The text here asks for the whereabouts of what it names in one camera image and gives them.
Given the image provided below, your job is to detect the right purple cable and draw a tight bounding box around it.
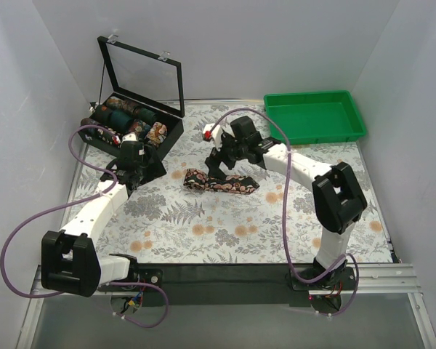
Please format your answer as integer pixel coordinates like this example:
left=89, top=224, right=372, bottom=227
left=203, top=108, right=359, bottom=318

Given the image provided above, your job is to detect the rolled cream red tie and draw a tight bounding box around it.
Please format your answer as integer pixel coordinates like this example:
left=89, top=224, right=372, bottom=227
left=145, top=122, right=168, bottom=147

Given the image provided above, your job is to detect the green plastic tray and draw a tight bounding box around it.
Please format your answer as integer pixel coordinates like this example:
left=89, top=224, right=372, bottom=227
left=264, top=90, right=367, bottom=145

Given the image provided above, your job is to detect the rolled black floral tie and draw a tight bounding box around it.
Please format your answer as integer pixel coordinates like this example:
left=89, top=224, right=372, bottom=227
left=95, top=128, right=123, bottom=145

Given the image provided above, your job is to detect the rolled brown patterned tie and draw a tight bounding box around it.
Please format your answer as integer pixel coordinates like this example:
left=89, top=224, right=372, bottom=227
left=105, top=96, right=139, bottom=114

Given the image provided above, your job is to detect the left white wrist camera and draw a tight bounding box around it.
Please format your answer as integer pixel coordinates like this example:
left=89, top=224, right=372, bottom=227
left=122, top=132, right=138, bottom=143

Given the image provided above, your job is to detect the rolled navy floral tie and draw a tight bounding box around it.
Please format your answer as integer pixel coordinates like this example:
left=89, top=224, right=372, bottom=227
left=128, top=119, right=151, bottom=139

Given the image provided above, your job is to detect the purple cable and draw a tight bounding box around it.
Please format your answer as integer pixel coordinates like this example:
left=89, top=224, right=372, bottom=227
left=1, top=124, right=169, bottom=329
left=203, top=108, right=359, bottom=318

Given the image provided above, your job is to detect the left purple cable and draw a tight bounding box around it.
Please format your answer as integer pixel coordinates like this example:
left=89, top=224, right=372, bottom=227
left=1, top=124, right=169, bottom=329

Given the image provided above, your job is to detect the rolled dark green tie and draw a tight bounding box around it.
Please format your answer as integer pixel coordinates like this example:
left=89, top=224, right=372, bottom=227
left=133, top=106, right=157, bottom=125

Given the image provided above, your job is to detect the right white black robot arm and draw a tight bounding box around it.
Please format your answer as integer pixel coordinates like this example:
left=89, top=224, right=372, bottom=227
left=202, top=116, right=367, bottom=289

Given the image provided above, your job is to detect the aluminium frame rail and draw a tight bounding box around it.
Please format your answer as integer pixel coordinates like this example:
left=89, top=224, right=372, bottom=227
left=17, top=263, right=436, bottom=348

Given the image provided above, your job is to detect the black tie display box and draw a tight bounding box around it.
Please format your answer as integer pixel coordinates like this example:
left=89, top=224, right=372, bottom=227
left=79, top=36, right=185, bottom=159

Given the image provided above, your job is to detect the rolled teal tie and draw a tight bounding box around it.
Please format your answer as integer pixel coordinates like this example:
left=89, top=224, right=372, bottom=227
left=110, top=109, right=134, bottom=132

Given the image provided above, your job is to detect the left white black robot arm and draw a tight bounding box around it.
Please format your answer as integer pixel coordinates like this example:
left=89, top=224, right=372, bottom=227
left=41, top=140, right=166, bottom=297

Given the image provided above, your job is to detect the rolled dark purple tie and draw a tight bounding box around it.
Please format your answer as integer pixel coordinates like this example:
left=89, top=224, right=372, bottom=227
left=80, top=118, right=100, bottom=135

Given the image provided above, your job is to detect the black floral necktie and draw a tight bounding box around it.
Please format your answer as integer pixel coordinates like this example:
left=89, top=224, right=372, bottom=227
left=183, top=169, right=259, bottom=195

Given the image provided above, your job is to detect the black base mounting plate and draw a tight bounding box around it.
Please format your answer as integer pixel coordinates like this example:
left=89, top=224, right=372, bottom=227
left=99, top=264, right=358, bottom=313

